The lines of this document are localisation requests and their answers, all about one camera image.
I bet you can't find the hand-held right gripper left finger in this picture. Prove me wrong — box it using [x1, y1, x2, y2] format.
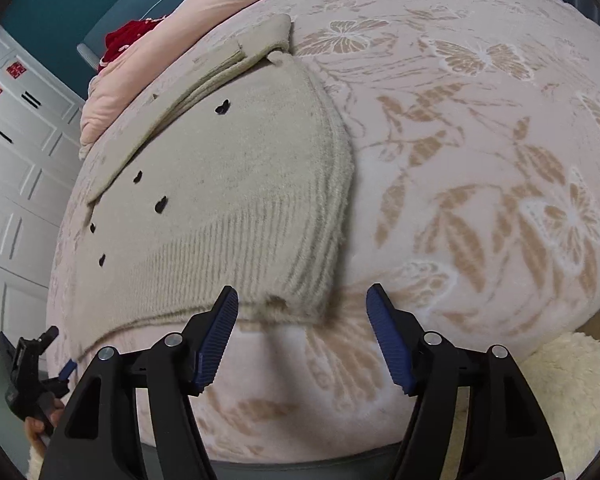
[40, 286, 240, 480]

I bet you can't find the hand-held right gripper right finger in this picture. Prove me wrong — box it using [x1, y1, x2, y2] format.
[365, 283, 567, 480]

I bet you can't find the beige knit sweater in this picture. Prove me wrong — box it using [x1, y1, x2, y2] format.
[67, 14, 357, 362]

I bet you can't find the person's left forearm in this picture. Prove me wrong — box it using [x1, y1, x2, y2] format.
[26, 444, 49, 480]

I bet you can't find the person's left hand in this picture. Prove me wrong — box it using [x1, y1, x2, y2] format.
[24, 398, 67, 448]

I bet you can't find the grey bed edge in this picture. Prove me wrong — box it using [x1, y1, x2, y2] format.
[135, 439, 416, 480]

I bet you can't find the white wardrobe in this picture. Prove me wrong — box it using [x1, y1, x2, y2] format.
[0, 25, 90, 361]

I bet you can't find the pink floral blanket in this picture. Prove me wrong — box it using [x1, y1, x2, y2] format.
[45, 0, 600, 463]

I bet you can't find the pink quilt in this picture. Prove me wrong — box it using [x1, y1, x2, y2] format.
[79, 0, 301, 161]

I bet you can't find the red cloth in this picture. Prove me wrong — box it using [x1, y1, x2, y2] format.
[97, 19, 170, 77]

